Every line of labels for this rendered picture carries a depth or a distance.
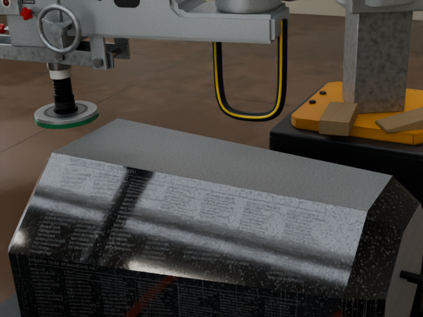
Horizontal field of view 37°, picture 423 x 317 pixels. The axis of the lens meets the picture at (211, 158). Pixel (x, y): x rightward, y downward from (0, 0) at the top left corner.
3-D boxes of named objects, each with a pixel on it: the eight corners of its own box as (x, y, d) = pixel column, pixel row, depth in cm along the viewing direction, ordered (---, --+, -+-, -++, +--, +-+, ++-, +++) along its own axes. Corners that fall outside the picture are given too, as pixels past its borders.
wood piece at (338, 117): (329, 113, 230) (330, 101, 228) (357, 116, 226) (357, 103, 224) (318, 133, 213) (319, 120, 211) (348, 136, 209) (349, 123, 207)
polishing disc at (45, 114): (69, 128, 202) (68, 124, 202) (21, 119, 212) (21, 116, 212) (109, 107, 219) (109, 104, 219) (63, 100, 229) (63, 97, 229)
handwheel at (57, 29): (97, 48, 193) (92, -1, 187) (81, 56, 185) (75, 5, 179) (56, 46, 198) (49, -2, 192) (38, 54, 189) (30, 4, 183)
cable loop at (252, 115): (287, 122, 191) (288, 18, 178) (285, 126, 188) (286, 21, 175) (216, 116, 199) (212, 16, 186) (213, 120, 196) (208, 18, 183)
